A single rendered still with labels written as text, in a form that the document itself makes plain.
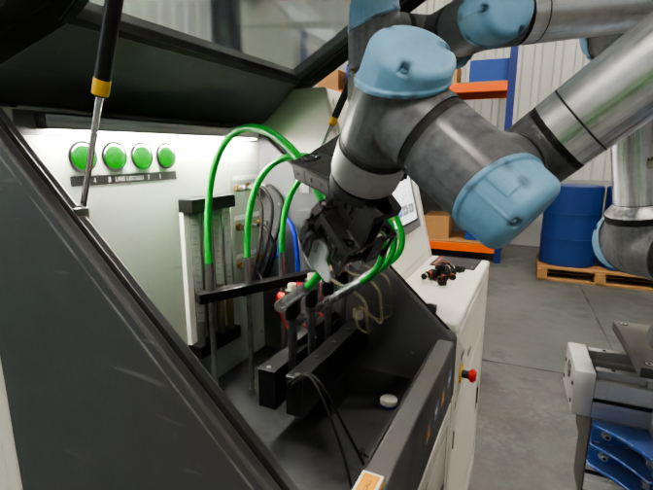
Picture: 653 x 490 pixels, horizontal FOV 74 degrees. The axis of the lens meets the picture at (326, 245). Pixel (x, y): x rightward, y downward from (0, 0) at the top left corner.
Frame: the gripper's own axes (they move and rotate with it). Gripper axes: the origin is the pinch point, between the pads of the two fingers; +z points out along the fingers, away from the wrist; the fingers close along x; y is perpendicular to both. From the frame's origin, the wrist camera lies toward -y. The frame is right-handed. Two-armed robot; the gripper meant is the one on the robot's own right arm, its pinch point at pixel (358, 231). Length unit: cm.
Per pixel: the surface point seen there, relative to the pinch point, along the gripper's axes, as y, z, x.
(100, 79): -19.4, -21.2, -30.7
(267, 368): -17.2, 27.7, -2.6
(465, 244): -53, 106, 510
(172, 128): -39.0, -17.5, -0.5
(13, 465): -47, 37, -33
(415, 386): 8.7, 30.8, 8.9
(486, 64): -46, -116, 529
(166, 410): -10.9, 17.0, -33.1
